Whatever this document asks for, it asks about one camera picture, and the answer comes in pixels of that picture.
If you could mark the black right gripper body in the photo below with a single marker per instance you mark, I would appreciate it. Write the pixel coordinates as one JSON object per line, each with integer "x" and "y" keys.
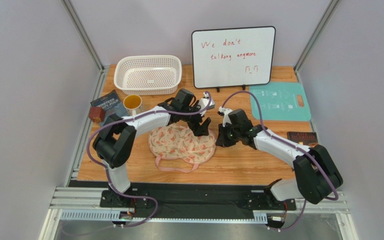
{"x": 226, "y": 137}

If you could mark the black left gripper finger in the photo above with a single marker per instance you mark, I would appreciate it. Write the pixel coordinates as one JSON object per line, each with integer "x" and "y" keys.
{"x": 203, "y": 129}
{"x": 195, "y": 127}

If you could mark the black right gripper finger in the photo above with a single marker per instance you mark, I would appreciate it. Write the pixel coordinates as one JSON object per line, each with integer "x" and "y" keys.
{"x": 229, "y": 140}
{"x": 220, "y": 142}

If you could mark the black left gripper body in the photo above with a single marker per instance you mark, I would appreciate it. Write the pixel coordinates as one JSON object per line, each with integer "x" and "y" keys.
{"x": 194, "y": 118}

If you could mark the floral mesh laundry bag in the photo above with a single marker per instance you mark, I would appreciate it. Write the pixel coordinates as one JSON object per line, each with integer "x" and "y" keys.
{"x": 177, "y": 142}

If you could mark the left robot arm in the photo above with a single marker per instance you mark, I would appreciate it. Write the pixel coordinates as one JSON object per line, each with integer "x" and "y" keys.
{"x": 113, "y": 142}

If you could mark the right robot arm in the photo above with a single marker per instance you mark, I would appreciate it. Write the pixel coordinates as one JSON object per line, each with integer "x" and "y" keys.
{"x": 315, "y": 173}

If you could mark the teal folding board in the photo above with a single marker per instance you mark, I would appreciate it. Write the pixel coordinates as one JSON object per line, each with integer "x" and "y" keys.
{"x": 282, "y": 101}

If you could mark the floral cream mug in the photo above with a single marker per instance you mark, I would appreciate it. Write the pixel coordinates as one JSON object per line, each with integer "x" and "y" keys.
{"x": 133, "y": 104}

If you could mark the white plastic perforated basket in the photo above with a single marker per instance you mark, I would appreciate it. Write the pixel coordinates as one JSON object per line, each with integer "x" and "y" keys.
{"x": 148, "y": 75}

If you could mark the dark hardcover book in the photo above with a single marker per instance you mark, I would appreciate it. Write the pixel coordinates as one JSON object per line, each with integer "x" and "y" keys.
{"x": 303, "y": 138}

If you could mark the blue paperback book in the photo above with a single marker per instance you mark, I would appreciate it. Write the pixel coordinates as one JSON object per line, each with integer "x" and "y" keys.
{"x": 111, "y": 104}

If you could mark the white dry-erase board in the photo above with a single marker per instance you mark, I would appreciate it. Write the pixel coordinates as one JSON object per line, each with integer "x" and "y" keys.
{"x": 232, "y": 57}

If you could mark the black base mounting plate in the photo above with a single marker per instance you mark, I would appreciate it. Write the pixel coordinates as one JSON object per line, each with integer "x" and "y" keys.
{"x": 194, "y": 194}

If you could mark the small red-brown cube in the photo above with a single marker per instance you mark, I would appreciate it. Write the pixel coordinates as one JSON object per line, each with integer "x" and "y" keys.
{"x": 96, "y": 114}

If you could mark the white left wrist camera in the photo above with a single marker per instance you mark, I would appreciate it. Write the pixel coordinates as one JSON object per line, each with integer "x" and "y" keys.
{"x": 206, "y": 102}

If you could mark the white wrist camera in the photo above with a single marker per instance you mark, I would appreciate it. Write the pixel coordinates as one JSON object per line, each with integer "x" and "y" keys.
{"x": 224, "y": 112}
{"x": 206, "y": 102}

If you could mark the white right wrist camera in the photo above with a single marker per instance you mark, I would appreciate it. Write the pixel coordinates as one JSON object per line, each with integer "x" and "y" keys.
{"x": 224, "y": 112}

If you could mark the aluminium frame rail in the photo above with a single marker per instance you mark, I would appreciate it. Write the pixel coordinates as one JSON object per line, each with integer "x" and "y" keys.
{"x": 84, "y": 204}

